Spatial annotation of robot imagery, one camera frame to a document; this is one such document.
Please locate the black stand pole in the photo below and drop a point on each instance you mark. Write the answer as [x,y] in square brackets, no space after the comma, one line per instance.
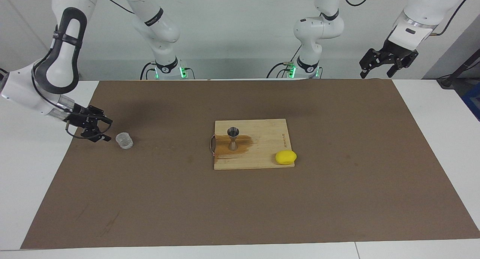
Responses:
[459,71]

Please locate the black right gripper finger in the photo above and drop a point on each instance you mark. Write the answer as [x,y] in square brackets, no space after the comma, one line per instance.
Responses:
[95,133]
[100,116]

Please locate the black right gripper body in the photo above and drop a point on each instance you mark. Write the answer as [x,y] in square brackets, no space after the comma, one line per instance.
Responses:
[80,116]

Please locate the steel double jigger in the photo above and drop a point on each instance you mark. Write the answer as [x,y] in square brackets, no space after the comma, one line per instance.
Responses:
[233,137]

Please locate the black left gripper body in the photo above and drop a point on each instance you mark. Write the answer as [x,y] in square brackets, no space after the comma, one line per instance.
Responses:
[396,51]

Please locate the yellow lemon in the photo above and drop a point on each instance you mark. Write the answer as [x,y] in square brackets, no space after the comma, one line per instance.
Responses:
[285,157]

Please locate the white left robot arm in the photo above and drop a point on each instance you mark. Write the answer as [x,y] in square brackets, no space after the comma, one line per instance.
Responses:
[318,30]

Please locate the clear plastic cup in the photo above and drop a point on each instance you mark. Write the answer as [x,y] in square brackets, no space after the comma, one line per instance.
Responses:
[124,141]

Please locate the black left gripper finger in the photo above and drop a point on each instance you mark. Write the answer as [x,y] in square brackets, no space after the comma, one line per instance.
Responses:
[407,60]
[375,58]

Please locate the blue crate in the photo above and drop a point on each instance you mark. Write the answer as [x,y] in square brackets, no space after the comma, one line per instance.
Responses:
[473,101]

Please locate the brown table mat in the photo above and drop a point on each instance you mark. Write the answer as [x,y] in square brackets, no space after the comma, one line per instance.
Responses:
[225,206]

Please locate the bamboo cutting board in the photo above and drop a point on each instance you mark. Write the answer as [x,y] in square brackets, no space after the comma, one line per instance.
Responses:
[262,139]

